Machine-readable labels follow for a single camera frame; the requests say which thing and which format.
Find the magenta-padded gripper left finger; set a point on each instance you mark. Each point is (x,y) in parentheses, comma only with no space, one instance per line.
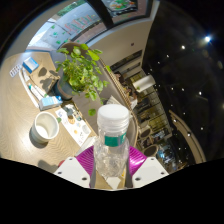
(85,163)

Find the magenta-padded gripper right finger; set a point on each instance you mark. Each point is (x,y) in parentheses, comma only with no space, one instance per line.
(136,161)

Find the clear plastic bottle white cap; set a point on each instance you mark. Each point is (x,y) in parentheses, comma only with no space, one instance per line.
(111,156)

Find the printed white paper sheet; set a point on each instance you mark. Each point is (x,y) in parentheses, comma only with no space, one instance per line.
(75,128)

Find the cream ceramic mug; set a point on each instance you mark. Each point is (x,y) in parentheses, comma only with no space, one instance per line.
(45,128)

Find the small blue white box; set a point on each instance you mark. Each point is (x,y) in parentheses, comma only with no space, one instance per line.
(50,102)

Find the white round column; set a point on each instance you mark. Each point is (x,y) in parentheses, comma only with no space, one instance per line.
(146,83)

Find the white and green pen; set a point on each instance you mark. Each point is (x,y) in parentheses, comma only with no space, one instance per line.
(36,90)

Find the green potted plant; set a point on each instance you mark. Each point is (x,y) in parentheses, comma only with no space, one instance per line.
(81,71)

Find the brown cardboard sheet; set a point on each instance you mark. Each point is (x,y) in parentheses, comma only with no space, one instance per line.
(38,80)

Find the blue and white flat pack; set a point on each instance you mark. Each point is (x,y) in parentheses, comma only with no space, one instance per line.
(30,64)

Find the pill blister pack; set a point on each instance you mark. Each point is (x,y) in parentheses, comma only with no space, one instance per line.
(15,70)

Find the group of ceiling spot lights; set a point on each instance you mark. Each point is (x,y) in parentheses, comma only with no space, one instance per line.
(207,39)

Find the window with colourful poster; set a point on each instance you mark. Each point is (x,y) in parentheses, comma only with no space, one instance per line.
(76,21)

